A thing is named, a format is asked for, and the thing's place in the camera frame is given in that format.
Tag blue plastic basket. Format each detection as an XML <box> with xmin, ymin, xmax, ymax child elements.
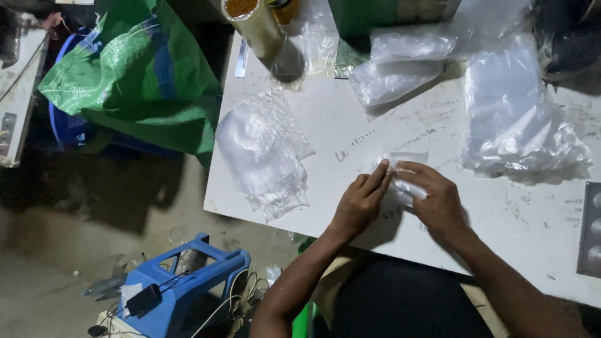
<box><xmin>48</xmin><ymin>27</ymin><xmax>185</xmax><ymax>161</ymax></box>

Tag white cable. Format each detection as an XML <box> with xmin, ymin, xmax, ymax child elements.
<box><xmin>190</xmin><ymin>269</ymin><xmax>270</xmax><ymax>338</ymax></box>

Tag person's right hand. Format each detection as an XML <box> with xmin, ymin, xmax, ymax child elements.
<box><xmin>394</xmin><ymin>161</ymin><xmax>470</xmax><ymax>238</ymax></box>

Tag large clear plastic bag pile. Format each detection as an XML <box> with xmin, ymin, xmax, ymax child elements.
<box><xmin>460</xmin><ymin>32</ymin><xmax>593</xmax><ymax>180</ymax></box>

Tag person's dark shorts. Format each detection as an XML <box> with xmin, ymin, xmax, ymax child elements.
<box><xmin>329</xmin><ymin>256</ymin><xmax>495</xmax><ymax>338</ymax></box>

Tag small clear plastic bag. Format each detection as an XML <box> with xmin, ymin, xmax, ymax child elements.
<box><xmin>373</xmin><ymin>151</ymin><xmax>430</xmax><ymax>208</ymax></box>

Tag thin clear plastic wrapper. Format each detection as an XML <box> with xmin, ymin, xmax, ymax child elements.
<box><xmin>299</xmin><ymin>0</ymin><xmax>342</xmax><ymax>79</ymax></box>

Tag black power adapter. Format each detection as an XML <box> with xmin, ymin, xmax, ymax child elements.
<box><xmin>125</xmin><ymin>284</ymin><xmax>163</xmax><ymax>318</ymax></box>

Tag green cardboard box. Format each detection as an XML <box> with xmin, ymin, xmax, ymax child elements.
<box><xmin>327</xmin><ymin>0</ymin><xmax>464</xmax><ymax>39</ymax></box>

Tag blue plastic stool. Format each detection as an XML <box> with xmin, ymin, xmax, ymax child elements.
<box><xmin>116</xmin><ymin>231</ymin><xmax>252</xmax><ymax>338</ymax></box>

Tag clear jar with yellow grains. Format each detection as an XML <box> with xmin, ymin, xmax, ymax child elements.
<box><xmin>221</xmin><ymin>0</ymin><xmax>288</xmax><ymax>60</ymax></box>

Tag green woven plastic sack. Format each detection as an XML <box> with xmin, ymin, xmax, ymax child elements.
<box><xmin>38</xmin><ymin>0</ymin><xmax>224</xmax><ymax>171</ymax></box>

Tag person's left hand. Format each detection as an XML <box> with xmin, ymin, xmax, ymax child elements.
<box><xmin>328</xmin><ymin>159</ymin><xmax>394</xmax><ymax>243</ymax></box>

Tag green plastic post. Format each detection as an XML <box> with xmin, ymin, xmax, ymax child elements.
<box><xmin>291</xmin><ymin>234</ymin><xmax>316</xmax><ymax>338</ymax></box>

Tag folded clear plastic bag pile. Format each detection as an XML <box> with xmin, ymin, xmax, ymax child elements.
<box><xmin>348</xmin><ymin>26</ymin><xmax>459</xmax><ymax>114</ymax></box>

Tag amber jar with dark lid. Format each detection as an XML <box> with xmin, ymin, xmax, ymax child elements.
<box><xmin>267</xmin><ymin>0</ymin><xmax>301</xmax><ymax>25</ymax></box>

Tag crumpled clear plastic bag pile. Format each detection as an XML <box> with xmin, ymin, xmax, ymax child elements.
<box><xmin>215</xmin><ymin>87</ymin><xmax>316</xmax><ymax>224</ymax></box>

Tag dark bundle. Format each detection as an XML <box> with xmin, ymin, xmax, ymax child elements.
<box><xmin>532</xmin><ymin>0</ymin><xmax>601</xmax><ymax>84</ymax></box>

